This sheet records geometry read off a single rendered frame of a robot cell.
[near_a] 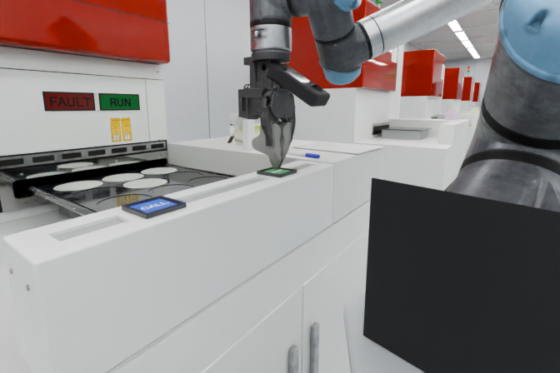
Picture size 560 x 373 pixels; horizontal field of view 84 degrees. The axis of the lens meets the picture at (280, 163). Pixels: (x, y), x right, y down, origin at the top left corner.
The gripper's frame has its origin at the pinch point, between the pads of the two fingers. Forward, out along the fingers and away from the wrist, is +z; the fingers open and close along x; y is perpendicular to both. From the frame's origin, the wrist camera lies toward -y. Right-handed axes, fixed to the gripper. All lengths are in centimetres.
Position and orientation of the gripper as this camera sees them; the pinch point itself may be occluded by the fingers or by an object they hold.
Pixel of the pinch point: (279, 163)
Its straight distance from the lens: 59.5
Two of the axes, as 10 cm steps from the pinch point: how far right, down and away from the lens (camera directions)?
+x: -5.9, 1.5, -7.9
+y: -8.1, -1.1, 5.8
